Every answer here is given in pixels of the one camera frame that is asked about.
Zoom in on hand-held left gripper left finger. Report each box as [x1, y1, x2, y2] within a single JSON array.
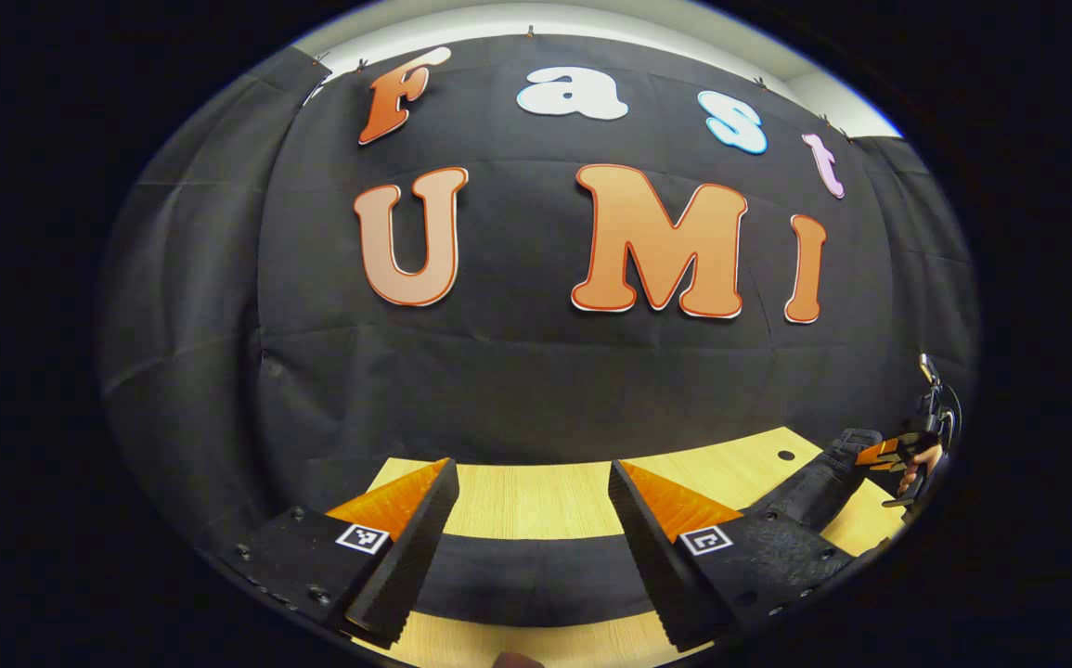
[[218, 457, 460, 650]]

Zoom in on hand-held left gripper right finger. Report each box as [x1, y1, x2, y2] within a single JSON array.
[[608, 459, 859, 653]]

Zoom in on dark grey jeans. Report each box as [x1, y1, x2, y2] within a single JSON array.
[[410, 429, 912, 632]]

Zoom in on row of small cloth clips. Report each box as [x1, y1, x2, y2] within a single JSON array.
[[311, 26, 852, 142]]

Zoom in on black cable with white tip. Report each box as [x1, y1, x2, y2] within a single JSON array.
[[918, 353, 965, 448]]

